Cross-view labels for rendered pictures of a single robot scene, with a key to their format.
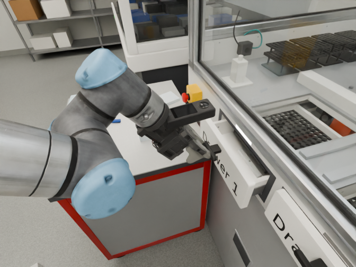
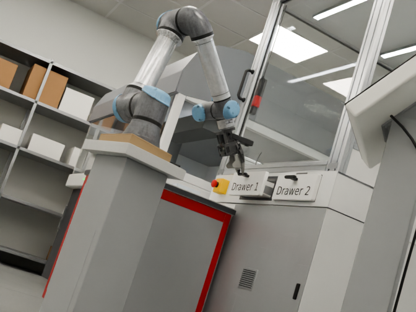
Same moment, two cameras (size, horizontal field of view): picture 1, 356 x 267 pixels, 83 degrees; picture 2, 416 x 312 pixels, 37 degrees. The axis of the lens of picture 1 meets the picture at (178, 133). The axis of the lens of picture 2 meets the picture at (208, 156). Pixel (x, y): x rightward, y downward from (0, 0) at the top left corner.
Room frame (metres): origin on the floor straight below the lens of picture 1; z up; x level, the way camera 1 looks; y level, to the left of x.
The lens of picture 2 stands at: (-2.34, 0.53, 0.38)
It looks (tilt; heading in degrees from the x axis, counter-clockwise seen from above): 11 degrees up; 351
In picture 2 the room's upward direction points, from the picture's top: 18 degrees clockwise
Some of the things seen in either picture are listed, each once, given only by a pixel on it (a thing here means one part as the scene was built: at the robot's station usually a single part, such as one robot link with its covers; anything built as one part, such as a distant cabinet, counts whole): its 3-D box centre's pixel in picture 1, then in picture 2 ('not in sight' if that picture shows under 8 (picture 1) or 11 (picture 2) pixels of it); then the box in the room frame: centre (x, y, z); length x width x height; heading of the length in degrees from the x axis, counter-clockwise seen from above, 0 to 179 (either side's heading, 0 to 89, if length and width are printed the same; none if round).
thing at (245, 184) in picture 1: (221, 154); (247, 183); (0.39, -0.12, 0.87); 0.29 x 0.02 x 0.11; 14
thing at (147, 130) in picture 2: not in sight; (143, 134); (-0.02, 0.41, 0.84); 0.15 x 0.15 x 0.10
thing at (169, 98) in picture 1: (164, 99); not in sight; (0.87, 0.06, 0.77); 0.13 x 0.09 x 0.02; 121
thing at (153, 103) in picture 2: not in sight; (151, 105); (-0.01, 0.42, 0.96); 0.13 x 0.12 x 0.14; 30
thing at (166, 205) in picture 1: (141, 171); (131, 263); (0.72, 0.22, 0.38); 0.62 x 0.58 x 0.76; 14
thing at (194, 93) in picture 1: (193, 96); (220, 186); (0.72, -0.07, 0.88); 0.07 x 0.05 x 0.07; 14
